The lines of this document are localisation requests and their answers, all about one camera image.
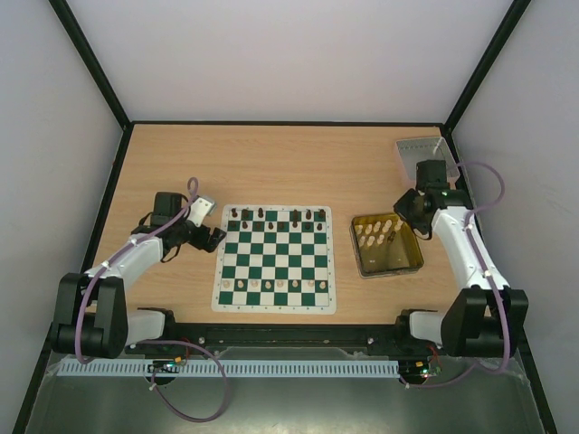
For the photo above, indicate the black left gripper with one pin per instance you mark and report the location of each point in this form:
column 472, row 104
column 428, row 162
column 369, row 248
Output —
column 213, row 241

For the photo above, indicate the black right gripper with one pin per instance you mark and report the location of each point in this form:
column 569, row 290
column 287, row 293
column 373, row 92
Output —
column 405, row 208

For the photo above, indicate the white slotted cable duct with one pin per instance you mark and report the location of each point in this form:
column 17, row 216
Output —
column 231, row 368

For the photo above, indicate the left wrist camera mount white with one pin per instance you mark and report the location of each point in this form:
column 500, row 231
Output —
column 201, row 208

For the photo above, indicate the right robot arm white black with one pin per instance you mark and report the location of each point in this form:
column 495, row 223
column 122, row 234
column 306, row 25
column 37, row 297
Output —
column 487, row 317

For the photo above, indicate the gold tin tray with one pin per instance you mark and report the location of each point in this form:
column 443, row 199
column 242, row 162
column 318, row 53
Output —
column 384, row 245

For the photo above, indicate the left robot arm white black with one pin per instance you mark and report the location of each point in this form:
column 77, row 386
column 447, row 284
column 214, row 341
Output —
column 91, row 318

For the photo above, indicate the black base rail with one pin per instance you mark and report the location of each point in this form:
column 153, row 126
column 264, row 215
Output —
column 373, row 340

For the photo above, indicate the green white chess board mat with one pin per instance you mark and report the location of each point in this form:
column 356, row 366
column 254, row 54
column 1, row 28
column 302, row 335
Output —
column 289, row 249

